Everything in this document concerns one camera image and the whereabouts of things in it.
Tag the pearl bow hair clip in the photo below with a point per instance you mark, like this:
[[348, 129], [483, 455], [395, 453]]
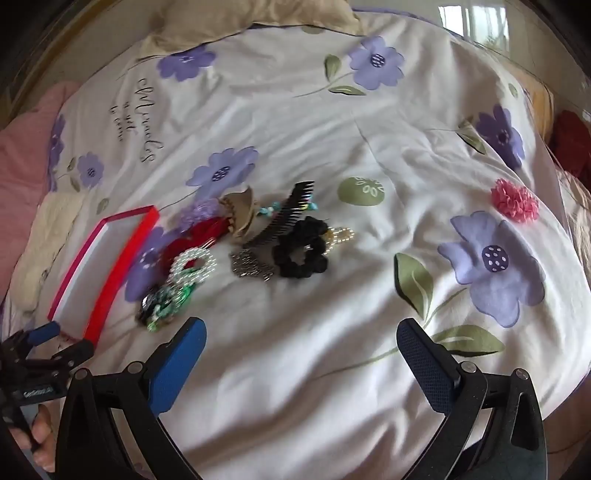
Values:
[[210, 264]]

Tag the beige claw hair clip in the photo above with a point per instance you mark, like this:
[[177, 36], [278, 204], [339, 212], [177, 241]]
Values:
[[240, 212]]

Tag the cream fleece blanket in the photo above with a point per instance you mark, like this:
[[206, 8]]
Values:
[[46, 240]]

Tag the black beaded hair comb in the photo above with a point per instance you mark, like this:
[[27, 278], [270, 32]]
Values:
[[286, 214]]

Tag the pink blanket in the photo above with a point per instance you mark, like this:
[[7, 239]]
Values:
[[23, 161]]

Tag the red velvet bow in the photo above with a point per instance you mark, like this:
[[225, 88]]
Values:
[[184, 244]]

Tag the person's left hand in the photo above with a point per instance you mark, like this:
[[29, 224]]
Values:
[[41, 434]]

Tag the green crystal hair clip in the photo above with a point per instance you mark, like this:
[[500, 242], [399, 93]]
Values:
[[161, 308]]

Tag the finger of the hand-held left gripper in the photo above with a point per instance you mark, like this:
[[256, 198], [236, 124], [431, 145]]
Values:
[[46, 332], [74, 353]]

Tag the beige pillow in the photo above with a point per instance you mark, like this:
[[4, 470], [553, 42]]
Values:
[[240, 23]]

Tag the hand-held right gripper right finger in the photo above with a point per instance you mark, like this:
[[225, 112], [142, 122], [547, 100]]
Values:
[[425, 364]]

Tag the silver rhinestone hair clip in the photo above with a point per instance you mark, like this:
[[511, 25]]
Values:
[[247, 266]]

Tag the red cloth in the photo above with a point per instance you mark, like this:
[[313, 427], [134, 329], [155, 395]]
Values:
[[572, 138]]

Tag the red jewelry box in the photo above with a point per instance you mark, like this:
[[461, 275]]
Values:
[[115, 277]]

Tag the pink flower hair accessory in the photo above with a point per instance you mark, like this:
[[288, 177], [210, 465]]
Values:
[[515, 201]]

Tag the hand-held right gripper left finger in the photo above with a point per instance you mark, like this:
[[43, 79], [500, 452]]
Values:
[[184, 360]]

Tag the black scrunchie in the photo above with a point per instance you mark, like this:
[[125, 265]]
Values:
[[286, 266]]

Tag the white floral duvet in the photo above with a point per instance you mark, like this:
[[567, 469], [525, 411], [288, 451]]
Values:
[[323, 138]]

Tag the small pearl hair clip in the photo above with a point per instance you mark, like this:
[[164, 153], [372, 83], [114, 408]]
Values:
[[341, 235]]

